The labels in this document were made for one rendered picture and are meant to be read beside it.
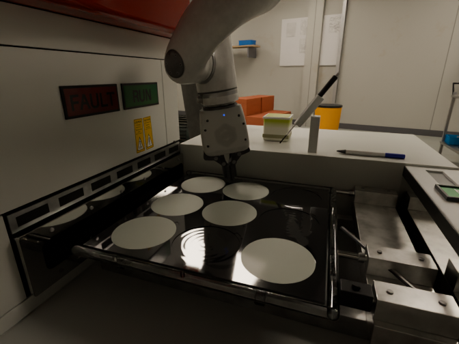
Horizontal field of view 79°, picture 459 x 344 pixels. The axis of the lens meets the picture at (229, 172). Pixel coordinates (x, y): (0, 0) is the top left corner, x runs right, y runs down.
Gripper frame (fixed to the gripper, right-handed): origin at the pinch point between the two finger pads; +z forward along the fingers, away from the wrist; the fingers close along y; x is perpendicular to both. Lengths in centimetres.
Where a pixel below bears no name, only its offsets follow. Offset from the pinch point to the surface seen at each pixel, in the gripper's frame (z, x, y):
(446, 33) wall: -24, 405, 480
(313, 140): -4.1, -1.3, 20.4
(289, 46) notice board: -47, 591, 265
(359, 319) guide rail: 8.9, -37.0, 8.1
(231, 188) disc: 2.6, -3.9, -0.6
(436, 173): 2.3, -17.5, 38.0
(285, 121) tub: -7.1, 10.4, 18.6
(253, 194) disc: 3.1, -7.7, 3.2
